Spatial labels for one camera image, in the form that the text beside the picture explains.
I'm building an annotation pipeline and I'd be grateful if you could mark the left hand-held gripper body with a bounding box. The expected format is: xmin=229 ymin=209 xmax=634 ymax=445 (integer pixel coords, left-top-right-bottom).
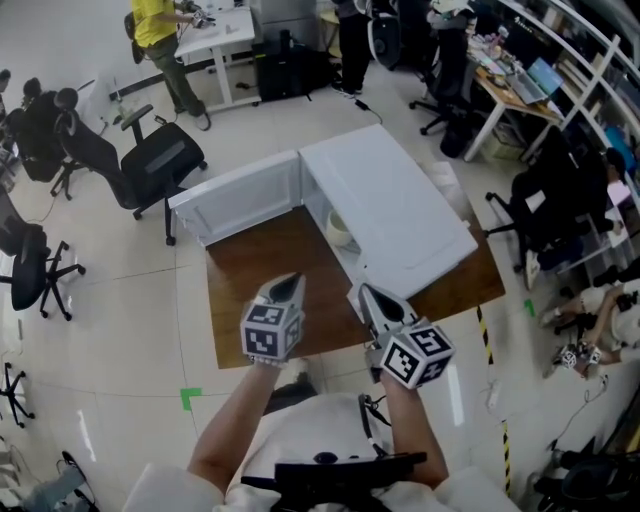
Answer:
xmin=240 ymin=301 xmax=307 ymax=365

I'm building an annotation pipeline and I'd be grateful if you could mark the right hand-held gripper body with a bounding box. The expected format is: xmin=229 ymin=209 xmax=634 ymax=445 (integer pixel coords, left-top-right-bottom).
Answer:
xmin=365 ymin=318 xmax=458 ymax=391

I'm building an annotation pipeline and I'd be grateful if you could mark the cream yellow mug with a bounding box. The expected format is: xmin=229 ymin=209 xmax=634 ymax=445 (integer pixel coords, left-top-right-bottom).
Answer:
xmin=325 ymin=209 xmax=354 ymax=247

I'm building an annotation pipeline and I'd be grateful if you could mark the white microwave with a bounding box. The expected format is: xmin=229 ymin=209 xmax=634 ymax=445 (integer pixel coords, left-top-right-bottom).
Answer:
xmin=168 ymin=123 xmax=479 ymax=301

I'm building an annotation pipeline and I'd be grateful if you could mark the person's left forearm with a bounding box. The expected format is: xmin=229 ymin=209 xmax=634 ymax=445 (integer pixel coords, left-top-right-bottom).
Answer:
xmin=187 ymin=362 xmax=289 ymax=494

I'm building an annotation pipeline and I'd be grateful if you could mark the person's right forearm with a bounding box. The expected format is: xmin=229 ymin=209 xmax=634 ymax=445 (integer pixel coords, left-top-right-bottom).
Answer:
xmin=382 ymin=379 xmax=449 ymax=489

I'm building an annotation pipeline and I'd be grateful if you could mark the brown wooden table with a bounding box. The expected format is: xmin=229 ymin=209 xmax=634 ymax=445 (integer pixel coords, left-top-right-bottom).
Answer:
xmin=204 ymin=162 xmax=507 ymax=371

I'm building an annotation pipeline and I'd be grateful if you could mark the yellow black hazard tape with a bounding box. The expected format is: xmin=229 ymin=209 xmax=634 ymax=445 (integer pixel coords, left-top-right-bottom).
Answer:
xmin=476 ymin=304 xmax=514 ymax=497

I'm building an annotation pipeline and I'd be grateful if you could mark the person's white shirt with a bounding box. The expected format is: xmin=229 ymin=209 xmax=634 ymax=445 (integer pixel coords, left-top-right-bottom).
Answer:
xmin=119 ymin=392 xmax=521 ymax=512

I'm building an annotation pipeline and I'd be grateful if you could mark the black office chair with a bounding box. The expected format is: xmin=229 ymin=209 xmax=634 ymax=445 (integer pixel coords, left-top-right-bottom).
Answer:
xmin=408 ymin=12 xmax=481 ymax=137
xmin=0 ymin=187 xmax=87 ymax=322
xmin=53 ymin=88 xmax=209 ymax=247
xmin=484 ymin=124 xmax=614 ymax=291
xmin=17 ymin=114 xmax=94 ymax=202
xmin=0 ymin=362 xmax=36 ymax=429

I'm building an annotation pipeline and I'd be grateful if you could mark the pale storage crate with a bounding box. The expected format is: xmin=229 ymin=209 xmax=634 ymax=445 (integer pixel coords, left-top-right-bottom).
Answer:
xmin=482 ymin=122 xmax=527 ymax=162

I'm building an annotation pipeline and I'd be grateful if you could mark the black case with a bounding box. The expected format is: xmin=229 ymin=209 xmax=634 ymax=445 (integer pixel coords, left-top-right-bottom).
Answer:
xmin=251 ymin=29 xmax=341 ymax=104

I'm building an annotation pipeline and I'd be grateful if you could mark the black wheeled machine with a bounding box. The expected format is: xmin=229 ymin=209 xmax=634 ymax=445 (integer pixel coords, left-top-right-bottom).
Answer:
xmin=533 ymin=434 xmax=640 ymax=512

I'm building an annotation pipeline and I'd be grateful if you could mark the wooden desk with white legs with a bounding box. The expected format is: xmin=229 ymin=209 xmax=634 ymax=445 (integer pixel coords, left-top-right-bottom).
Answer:
xmin=463 ymin=64 xmax=564 ymax=164

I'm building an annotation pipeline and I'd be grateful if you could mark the pink laptop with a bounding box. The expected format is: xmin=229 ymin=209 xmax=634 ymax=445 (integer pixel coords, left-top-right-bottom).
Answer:
xmin=605 ymin=180 xmax=632 ymax=207

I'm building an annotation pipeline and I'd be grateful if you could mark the white-framed black chair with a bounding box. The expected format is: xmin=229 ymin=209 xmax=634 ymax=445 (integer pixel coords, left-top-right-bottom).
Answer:
xmin=366 ymin=4 xmax=402 ymax=71

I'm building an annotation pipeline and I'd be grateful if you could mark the open laptop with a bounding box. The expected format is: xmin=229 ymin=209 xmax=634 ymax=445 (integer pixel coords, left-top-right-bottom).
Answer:
xmin=509 ymin=56 xmax=566 ymax=104

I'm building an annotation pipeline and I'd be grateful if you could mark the small yellow table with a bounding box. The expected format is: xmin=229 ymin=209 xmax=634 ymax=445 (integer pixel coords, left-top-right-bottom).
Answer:
xmin=319 ymin=9 xmax=341 ymax=51

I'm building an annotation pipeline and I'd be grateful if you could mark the white shelf unit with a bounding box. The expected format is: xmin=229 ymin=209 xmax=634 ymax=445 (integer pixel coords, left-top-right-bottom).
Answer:
xmin=494 ymin=0 xmax=640 ymax=201

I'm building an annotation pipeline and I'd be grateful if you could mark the black grey chest cable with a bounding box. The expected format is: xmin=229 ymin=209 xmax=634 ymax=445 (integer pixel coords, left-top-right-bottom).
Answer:
xmin=357 ymin=393 xmax=396 ymax=457

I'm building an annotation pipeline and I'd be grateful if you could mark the black chest mount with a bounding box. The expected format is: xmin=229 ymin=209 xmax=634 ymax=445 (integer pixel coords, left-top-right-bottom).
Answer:
xmin=239 ymin=449 xmax=429 ymax=512

